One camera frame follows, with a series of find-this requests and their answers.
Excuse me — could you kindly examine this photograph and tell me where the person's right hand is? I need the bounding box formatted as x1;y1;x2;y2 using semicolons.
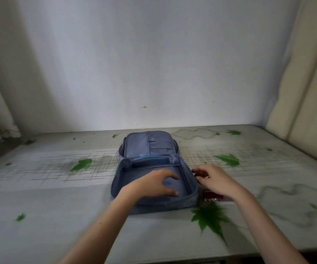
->
192;164;251;201

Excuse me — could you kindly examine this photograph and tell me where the person's left hand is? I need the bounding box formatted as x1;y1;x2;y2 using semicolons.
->
119;169;180;201

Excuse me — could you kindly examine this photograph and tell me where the person's left forearm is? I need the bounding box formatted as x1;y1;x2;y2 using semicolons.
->
58;188;137;264

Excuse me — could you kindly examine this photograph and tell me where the person's right forearm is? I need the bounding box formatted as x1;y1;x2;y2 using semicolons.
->
231;190;310;264

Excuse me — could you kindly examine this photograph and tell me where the red snack packet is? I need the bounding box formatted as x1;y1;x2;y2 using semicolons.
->
203;190;233;203

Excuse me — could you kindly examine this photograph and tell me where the blue fabric storage bag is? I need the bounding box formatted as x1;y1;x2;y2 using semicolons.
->
110;131;199;215

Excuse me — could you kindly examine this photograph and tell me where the leaf print tablecloth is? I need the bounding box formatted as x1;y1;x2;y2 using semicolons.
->
0;124;317;264

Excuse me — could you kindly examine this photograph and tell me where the beige curtain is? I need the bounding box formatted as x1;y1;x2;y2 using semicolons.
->
265;0;317;171

